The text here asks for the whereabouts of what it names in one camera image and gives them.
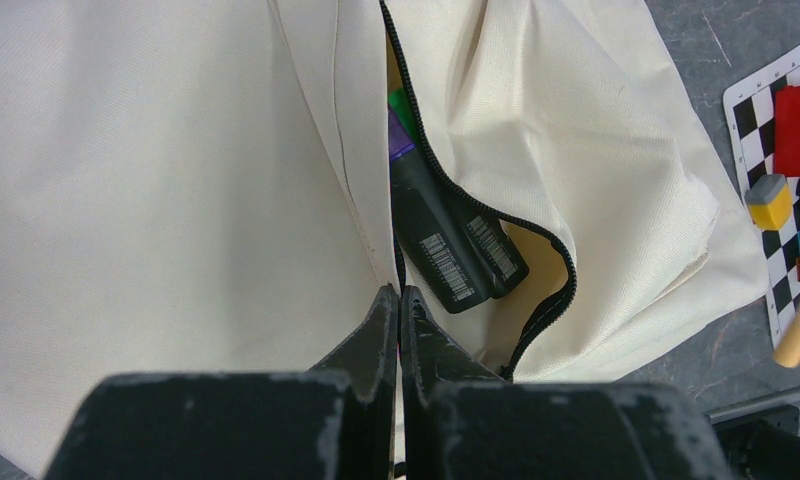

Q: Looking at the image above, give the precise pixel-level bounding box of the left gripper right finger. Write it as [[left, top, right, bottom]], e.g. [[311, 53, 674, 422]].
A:
[[399, 286, 731, 479]]

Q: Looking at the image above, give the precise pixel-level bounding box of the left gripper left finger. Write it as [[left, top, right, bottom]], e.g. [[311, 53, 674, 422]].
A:
[[46, 287, 399, 479]]

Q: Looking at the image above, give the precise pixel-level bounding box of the green highlighter pen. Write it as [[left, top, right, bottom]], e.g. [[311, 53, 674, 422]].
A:
[[388, 88, 529, 299]]

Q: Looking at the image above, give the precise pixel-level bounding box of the purple highlighter pen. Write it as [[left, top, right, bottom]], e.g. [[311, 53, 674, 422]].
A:
[[387, 107, 491, 314]]

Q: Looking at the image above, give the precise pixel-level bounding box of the beige canvas backpack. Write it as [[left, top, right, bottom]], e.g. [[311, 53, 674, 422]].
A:
[[0, 1, 767, 477]]

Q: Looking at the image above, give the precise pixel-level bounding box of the orange highlighter pen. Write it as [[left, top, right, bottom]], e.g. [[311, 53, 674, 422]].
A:
[[772, 311, 800, 370]]

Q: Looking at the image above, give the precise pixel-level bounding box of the black white chessboard mat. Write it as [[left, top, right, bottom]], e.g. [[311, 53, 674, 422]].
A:
[[723, 45, 800, 346]]

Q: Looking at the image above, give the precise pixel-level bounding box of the red toy block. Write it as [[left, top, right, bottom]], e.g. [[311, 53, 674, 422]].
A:
[[774, 85, 800, 177]]

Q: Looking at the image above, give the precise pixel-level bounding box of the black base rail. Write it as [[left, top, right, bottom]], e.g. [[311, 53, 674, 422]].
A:
[[709, 387, 800, 480]]

